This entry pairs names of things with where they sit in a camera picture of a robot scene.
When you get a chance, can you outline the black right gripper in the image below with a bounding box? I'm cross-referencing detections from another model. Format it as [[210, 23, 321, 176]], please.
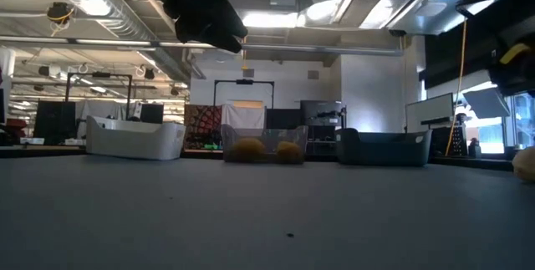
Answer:
[[487, 0, 535, 98]]

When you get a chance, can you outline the pinkish garlic bulb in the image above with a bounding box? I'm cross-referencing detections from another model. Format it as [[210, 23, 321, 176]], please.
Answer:
[[512, 145, 535, 184]]

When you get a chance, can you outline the yellow lemon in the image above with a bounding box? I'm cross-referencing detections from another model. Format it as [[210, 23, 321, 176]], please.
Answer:
[[231, 137, 268, 163]]

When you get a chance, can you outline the orange-yellow lemon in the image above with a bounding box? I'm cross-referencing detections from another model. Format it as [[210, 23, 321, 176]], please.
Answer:
[[275, 140, 303, 164]]

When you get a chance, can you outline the grey softbox lamp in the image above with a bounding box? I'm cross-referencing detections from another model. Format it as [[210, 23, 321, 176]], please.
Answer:
[[462, 87, 512, 120]]

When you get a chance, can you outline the silver horizontal pipe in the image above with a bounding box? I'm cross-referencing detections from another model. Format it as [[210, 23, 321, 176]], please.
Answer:
[[0, 34, 405, 57]]

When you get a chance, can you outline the dark bottle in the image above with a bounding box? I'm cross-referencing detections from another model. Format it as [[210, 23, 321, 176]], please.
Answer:
[[468, 137, 482, 159]]

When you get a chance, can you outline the white cloth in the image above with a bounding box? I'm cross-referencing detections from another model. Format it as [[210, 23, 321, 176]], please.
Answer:
[[220, 101, 267, 130]]

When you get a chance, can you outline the red patterned tapestry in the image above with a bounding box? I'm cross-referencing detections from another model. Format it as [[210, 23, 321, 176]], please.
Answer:
[[183, 103, 223, 150]]

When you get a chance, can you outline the whiteboard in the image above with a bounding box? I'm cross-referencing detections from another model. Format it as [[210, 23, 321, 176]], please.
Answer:
[[405, 92, 456, 134]]

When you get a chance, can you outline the small black monitor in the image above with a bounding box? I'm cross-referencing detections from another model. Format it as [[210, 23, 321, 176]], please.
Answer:
[[139, 103, 166, 125]]

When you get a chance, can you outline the grey plastic basket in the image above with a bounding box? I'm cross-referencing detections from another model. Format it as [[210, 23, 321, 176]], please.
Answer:
[[221, 124, 309, 165]]

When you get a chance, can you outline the white plastic basket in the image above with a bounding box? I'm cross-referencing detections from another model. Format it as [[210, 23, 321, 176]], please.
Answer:
[[85, 115, 187, 161]]

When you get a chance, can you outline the teal plastic basket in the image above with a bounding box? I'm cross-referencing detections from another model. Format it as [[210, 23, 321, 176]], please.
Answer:
[[335, 127, 434, 167]]

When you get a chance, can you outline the large black monitor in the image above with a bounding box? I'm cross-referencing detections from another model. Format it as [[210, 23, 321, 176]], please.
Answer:
[[33, 99, 78, 145]]

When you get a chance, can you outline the black gantry frame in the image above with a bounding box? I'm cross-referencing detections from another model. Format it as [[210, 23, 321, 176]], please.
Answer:
[[213, 79, 276, 109]]

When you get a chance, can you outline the yellow hanging cable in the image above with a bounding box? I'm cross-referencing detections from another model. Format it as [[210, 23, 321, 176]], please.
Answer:
[[444, 0, 472, 157]]

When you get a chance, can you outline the thin black metal frame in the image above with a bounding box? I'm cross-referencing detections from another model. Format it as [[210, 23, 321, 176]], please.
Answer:
[[64, 71, 133, 120]]

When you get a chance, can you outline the yellow cable reel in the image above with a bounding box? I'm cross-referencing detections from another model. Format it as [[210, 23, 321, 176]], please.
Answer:
[[45, 1, 75, 27]]

